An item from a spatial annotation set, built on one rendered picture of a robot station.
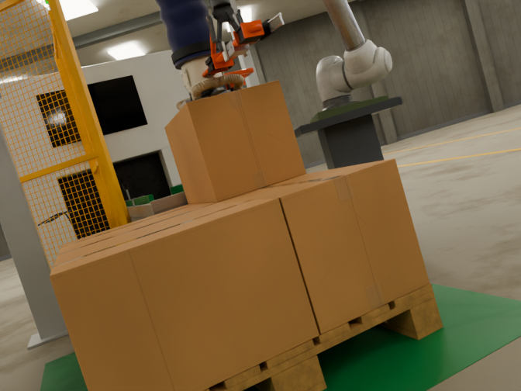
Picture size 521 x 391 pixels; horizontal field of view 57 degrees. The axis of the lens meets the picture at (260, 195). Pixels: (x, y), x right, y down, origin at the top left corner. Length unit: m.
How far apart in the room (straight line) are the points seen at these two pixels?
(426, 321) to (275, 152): 0.86
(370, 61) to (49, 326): 2.33
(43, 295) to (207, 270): 2.02
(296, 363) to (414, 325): 0.40
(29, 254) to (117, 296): 1.96
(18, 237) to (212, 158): 1.59
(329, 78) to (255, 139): 0.73
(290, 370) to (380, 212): 0.51
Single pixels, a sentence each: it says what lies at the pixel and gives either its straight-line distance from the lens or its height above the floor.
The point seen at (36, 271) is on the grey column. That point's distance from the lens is 3.15.
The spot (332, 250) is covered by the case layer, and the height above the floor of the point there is 0.35.
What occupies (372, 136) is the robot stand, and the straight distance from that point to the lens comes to 2.49.
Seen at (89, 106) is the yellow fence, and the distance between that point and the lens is 3.28.
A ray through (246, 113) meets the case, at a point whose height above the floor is 0.85.
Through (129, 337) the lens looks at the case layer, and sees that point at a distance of 1.24.
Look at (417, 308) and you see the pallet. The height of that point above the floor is 0.09.
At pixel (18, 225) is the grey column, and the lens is 3.14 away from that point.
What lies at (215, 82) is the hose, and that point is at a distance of 2.06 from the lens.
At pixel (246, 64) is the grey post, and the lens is 5.85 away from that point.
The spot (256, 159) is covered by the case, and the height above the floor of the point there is 0.66.
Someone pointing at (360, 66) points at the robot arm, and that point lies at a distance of 2.45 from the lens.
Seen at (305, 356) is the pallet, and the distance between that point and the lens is 1.39.
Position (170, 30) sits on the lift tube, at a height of 1.31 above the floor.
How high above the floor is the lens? 0.66
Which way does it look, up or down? 4 degrees down
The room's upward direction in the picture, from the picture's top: 17 degrees counter-clockwise
